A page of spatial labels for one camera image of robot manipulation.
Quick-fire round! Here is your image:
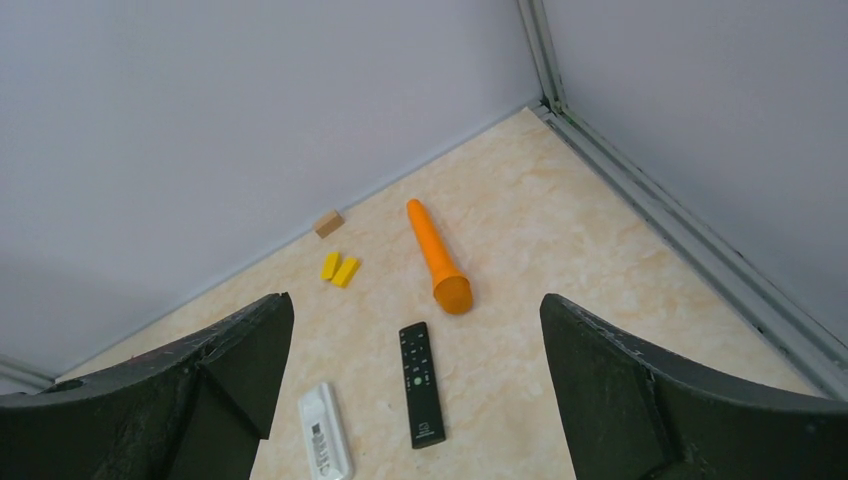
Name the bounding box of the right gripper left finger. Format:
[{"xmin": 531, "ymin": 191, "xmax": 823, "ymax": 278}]
[{"xmin": 1, "ymin": 293, "xmax": 295, "ymax": 479}]

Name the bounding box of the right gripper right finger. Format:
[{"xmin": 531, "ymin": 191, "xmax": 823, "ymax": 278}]
[{"xmin": 540, "ymin": 293, "xmax": 847, "ymax": 479}]

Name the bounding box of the white remote control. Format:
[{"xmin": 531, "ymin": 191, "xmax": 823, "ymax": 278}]
[{"xmin": 298, "ymin": 382, "xmax": 354, "ymax": 480}]

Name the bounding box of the black remote control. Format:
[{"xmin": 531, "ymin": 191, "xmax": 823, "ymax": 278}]
[{"xmin": 399, "ymin": 322, "xmax": 447, "ymax": 450}]

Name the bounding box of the yellow block left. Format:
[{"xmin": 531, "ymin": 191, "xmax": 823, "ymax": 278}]
[{"xmin": 320, "ymin": 251, "xmax": 342, "ymax": 281}]

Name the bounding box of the yellow block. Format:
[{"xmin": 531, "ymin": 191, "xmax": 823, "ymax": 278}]
[
  {"xmin": 320, "ymin": 251, "xmax": 342, "ymax": 281},
  {"xmin": 331, "ymin": 257, "xmax": 361, "ymax": 288}
]

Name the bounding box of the yellow block right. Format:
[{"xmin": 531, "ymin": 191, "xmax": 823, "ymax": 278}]
[{"xmin": 331, "ymin": 257, "xmax": 361, "ymax": 288}]

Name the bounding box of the orange toy carrot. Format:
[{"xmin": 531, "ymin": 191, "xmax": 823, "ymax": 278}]
[{"xmin": 406, "ymin": 199, "xmax": 473, "ymax": 315}]

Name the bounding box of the tan wooden block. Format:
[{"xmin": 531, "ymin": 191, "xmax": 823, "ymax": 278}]
[{"xmin": 313, "ymin": 210, "xmax": 345, "ymax": 239}]

